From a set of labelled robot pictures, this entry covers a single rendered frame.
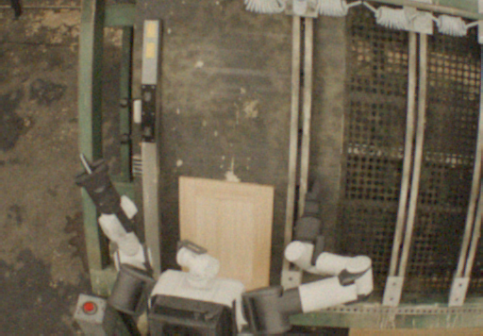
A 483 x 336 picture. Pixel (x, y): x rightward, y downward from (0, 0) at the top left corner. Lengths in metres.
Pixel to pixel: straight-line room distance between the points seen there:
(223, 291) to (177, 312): 0.17
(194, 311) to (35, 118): 2.92
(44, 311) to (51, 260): 0.35
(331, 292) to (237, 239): 0.60
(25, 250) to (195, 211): 1.75
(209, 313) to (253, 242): 0.59
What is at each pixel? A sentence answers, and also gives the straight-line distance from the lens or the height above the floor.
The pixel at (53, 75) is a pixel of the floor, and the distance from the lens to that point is 5.18.
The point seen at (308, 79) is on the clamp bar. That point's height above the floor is 1.59.
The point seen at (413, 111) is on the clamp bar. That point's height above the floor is 1.53.
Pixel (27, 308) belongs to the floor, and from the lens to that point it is 4.05.
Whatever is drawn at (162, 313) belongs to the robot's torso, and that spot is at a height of 1.41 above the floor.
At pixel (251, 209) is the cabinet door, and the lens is 2.68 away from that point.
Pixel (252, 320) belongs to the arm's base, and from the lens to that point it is 2.29.
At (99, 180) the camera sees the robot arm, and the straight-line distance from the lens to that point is 2.33.
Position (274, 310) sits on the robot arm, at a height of 1.34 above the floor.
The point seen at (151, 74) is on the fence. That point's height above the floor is 1.56.
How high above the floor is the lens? 3.30
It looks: 49 degrees down
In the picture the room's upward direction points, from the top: 8 degrees counter-clockwise
